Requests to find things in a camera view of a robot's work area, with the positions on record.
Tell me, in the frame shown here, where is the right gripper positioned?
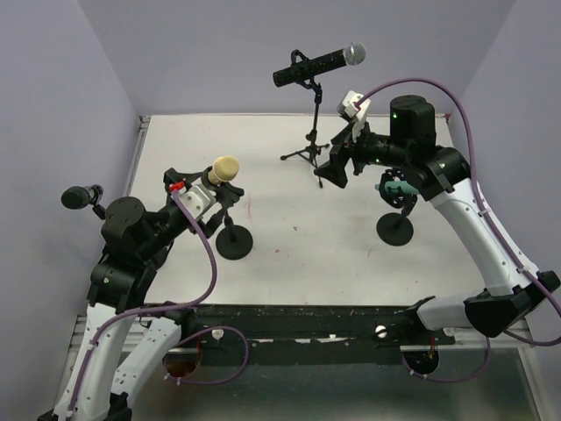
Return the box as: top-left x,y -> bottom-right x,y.
314,114 -> 411,188

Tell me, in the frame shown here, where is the black tripod microphone stand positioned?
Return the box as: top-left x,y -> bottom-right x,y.
273,49 -> 329,170

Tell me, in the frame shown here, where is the gold microphone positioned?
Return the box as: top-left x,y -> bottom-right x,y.
207,156 -> 239,185

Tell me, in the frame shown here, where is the round base microphone stand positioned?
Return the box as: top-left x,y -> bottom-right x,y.
216,182 -> 253,260

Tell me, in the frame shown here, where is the black glitter microphone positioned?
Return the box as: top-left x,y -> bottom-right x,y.
273,43 -> 366,88

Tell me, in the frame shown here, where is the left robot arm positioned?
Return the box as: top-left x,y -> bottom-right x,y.
41,156 -> 244,420

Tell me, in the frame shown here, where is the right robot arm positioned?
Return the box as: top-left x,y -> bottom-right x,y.
316,90 -> 560,344

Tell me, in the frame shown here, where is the teal microphone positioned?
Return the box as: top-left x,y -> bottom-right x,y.
375,181 -> 419,195

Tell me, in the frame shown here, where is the right round base stand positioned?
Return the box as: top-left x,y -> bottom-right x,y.
376,168 -> 420,246

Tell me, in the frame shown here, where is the left edge microphone stand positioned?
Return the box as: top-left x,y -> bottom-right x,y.
89,184 -> 106,220

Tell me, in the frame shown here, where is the small black microphone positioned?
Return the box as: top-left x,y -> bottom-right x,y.
60,184 -> 103,210

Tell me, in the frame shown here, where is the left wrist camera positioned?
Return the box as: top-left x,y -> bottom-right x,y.
179,184 -> 217,221

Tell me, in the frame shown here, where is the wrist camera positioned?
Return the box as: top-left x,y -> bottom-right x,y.
179,184 -> 217,221
337,90 -> 371,140

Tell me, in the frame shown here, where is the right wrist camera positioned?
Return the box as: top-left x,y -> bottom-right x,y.
337,90 -> 371,140

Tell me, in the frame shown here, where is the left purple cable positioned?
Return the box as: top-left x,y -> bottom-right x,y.
65,188 -> 251,416

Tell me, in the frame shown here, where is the purple cable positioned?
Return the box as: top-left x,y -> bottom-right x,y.
357,77 -> 561,382
65,188 -> 251,416

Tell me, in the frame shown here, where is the black mounting rail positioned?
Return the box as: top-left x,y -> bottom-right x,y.
164,304 -> 455,367

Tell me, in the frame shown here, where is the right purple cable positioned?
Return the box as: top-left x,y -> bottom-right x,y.
357,77 -> 561,382

